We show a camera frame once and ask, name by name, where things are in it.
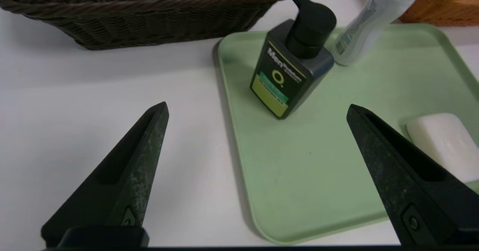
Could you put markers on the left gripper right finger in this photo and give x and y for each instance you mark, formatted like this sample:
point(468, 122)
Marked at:
point(411, 198)

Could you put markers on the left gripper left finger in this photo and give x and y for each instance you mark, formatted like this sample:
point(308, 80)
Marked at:
point(123, 183)

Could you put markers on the black pump bottle green label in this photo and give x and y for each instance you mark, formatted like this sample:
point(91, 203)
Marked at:
point(284, 79)

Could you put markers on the white spray bottle silver cap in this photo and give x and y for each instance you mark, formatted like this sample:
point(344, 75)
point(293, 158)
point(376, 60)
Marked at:
point(374, 19)

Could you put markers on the dark brown wicker basket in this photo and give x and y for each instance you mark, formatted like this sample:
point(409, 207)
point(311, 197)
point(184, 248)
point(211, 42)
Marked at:
point(149, 19)

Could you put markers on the orange wicker basket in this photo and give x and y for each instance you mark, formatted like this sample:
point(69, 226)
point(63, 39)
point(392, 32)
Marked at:
point(441, 8)

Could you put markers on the white soap bar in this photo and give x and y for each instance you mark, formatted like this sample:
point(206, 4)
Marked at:
point(445, 142)

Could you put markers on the light green plastic tray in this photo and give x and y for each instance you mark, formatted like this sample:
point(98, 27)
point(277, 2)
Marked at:
point(318, 168)

